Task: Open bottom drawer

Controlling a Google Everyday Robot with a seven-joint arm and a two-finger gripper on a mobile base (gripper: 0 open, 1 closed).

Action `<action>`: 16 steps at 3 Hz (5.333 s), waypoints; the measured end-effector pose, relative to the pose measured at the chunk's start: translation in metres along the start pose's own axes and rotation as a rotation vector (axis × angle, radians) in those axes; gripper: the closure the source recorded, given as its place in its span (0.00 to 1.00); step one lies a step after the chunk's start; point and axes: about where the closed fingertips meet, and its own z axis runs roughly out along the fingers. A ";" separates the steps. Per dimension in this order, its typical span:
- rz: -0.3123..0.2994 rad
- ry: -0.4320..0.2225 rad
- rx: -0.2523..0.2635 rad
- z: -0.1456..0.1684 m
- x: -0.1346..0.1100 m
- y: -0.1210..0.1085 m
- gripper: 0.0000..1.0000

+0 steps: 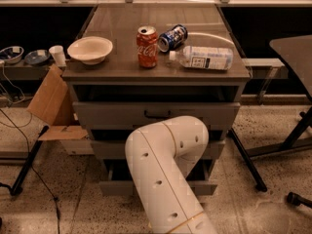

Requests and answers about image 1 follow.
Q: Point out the blue patterned bowl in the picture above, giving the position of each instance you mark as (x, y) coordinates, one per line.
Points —
(38, 57)
(11, 55)

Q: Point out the black stand leg right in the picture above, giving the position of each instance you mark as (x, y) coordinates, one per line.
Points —
(260, 185)

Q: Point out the grey drawer cabinet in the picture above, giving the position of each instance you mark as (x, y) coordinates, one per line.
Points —
(120, 78)

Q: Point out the blue patterned bowl right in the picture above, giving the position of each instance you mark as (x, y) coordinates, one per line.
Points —
(38, 57)

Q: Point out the brown cardboard box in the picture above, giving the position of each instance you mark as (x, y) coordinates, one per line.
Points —
(52, 104)

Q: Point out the clear plastic water bottle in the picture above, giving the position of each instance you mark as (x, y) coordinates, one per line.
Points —
(206, 58)

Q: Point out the grey bottom drawer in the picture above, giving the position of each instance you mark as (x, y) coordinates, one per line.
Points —
(118, 181)

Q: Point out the blue soda can lying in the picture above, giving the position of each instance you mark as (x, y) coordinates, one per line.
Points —
(173, 38)

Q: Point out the grey top drawer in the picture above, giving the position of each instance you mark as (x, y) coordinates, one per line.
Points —
(130, 115)

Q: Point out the white bowl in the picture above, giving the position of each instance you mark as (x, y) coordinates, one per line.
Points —
(90, 50)

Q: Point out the blue patterned bowl left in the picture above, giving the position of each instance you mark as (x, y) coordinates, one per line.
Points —
(11, 55)

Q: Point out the white paper cup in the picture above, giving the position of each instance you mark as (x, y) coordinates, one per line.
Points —
(58, 55)

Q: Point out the black stand leg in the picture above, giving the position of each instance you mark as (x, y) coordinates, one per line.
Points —
(16, 188)
(260, 185)

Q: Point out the grey middle drawer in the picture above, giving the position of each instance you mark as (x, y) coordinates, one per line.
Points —
(115, 149)

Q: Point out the black stand leg left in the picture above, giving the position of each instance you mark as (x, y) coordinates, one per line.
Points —
(16, 188)

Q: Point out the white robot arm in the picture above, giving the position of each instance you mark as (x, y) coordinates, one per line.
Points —
(160, 156)

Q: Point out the red cola can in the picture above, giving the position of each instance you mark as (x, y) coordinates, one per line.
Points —
(146, 43)

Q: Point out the grey drawer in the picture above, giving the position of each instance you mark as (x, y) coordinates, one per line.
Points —
(115, 149)
(130, 115)
(118, 181)

